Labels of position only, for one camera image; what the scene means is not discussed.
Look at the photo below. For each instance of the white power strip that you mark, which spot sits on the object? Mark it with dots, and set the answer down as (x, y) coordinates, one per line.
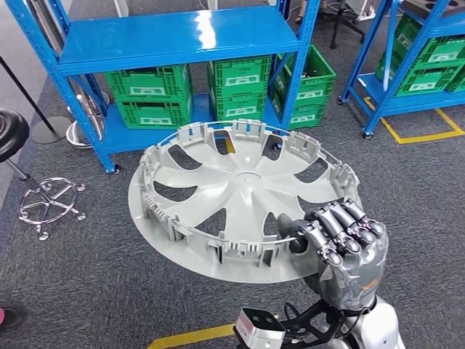
(367, 13)

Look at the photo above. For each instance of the black office chair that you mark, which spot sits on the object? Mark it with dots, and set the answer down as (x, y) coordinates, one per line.
(339, 21)

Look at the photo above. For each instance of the person's foot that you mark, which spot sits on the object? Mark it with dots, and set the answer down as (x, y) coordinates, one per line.
(301, 18)

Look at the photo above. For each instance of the chrome stanchion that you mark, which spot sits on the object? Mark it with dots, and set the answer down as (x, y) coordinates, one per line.
(78, 137)

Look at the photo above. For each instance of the grey plastic wheel hubcap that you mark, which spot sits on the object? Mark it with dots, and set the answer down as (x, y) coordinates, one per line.
(246, 192)

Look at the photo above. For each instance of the blue metal shelf rack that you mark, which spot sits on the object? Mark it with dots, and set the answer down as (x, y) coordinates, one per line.
(417, 101)
(163, 38)

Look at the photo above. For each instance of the green plastic crate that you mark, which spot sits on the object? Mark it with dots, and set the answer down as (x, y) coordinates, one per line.
(319, 77)
(457, 82)
(156, 113)
(439, 48)
(152, 79)
(236, 103)
(406, 36)
(421, 82)
(236, 72)
(308, 115)

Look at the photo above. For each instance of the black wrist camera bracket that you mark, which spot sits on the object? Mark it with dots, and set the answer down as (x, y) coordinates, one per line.
(308, 320)

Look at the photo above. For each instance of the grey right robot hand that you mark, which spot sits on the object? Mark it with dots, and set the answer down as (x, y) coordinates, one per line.
(356, 279)

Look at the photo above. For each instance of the black stool with chrome base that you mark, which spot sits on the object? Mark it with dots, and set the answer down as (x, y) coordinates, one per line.
(10, 132)

